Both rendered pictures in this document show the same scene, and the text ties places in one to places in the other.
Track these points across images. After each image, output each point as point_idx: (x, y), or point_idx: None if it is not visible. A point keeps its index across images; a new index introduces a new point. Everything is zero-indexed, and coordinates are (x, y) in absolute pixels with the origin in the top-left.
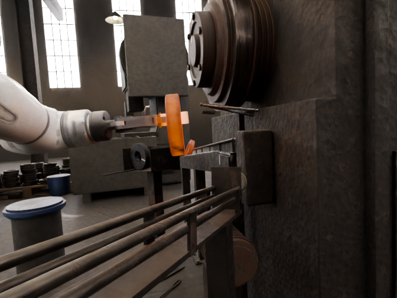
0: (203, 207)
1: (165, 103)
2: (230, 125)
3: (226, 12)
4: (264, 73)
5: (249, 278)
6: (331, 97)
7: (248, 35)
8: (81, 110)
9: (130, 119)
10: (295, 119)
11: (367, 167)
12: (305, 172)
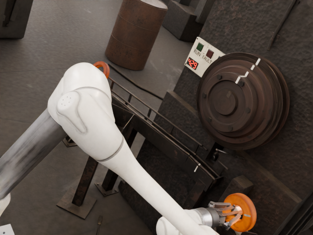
0: None
1: (251, 215)
2: (200, 131)
3: (272, 112)
4: None
5: None
6: (300, 197)
7: (275, 131)
8: (209, 216)
9: (233, 222)
10: (276, 196)
11: (290, 221)
12: (268, 223)
